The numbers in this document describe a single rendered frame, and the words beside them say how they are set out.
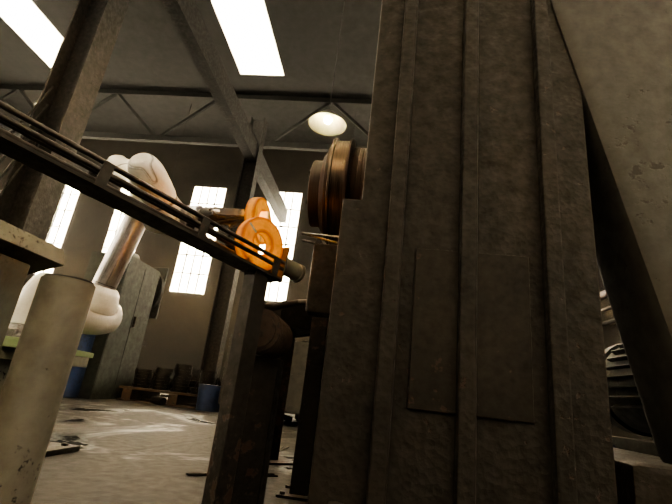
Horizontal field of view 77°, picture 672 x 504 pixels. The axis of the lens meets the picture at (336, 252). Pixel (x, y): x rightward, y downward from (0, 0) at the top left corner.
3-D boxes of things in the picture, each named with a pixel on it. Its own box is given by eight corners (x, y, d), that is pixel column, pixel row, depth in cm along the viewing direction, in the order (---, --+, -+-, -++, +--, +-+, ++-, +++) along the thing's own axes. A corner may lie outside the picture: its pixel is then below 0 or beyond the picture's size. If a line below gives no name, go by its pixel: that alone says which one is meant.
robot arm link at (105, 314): (50, 323, 177) (100, 334, 194) (66, 334, 167) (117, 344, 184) (131, 162, 192) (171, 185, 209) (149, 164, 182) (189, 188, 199)
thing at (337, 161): (345, 265, 193) (355, 174, 207) (338, 226, 148) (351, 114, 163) (331, 264, 193) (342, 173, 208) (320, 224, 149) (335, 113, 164)
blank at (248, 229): (262, 281, 118) (254, 282, 120) (291, 249, 128) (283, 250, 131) (231, 236, 112) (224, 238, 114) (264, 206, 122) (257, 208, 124)
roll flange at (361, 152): (367, 267, 191) (376, 175, 206) (366, 228, 147) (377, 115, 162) (345, 265, 193) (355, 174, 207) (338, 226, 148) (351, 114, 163)
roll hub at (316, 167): (324, 237, 188) (331, 181, 197) (316, 210, 161) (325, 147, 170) (311, 236, 188) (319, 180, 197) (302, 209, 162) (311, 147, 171)
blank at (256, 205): (274, 211, 148) (265, 212, 148) (258, 188, 134) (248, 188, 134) (268, 252, 141) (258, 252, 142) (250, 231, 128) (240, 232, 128)
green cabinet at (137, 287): (47, 394, 416) (92, 250, 463) (91, 394, 482) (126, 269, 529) (92, 399, 411) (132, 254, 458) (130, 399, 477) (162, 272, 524)
